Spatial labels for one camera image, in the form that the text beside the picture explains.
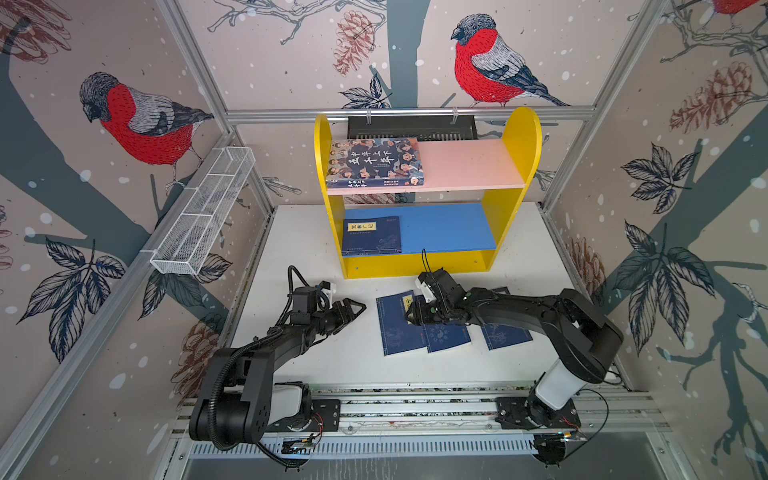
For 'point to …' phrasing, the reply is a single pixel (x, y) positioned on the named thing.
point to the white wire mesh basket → (202, 209)
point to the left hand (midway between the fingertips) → (358, 312)
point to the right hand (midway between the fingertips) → (410, 318)
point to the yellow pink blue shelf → (436, 239)
